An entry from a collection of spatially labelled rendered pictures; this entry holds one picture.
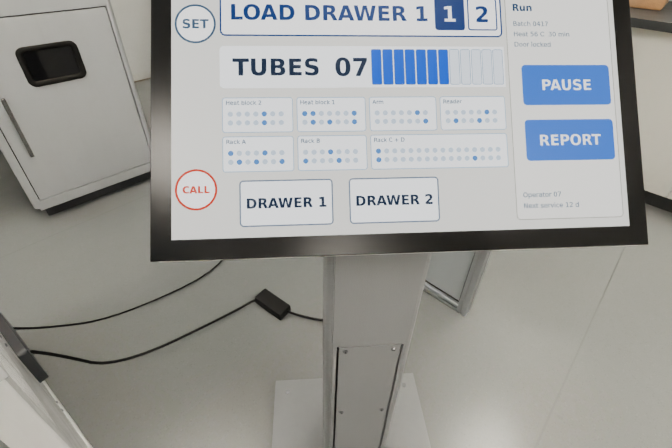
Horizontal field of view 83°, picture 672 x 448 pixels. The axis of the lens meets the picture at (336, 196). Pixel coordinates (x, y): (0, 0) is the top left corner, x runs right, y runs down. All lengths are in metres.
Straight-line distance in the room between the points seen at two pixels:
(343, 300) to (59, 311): 1.39
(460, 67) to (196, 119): 0.28
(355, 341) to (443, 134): 0.43
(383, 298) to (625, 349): 1.30
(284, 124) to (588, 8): 0.36
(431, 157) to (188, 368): 1.23
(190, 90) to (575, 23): 0.42
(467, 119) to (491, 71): 0.06
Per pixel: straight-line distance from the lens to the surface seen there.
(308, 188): 0.38
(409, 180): 0.40
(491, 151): 0.43
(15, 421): 0.68
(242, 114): 0.40
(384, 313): 0.66
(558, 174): 0.47
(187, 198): 0.40
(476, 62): 0.45
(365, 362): 0.78
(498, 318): 1.66
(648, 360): 1.83
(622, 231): 0.51
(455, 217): 0.41
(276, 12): 0.44
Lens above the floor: 1.24
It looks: 36 degrees down
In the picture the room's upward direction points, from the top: 2 degrees clockwise
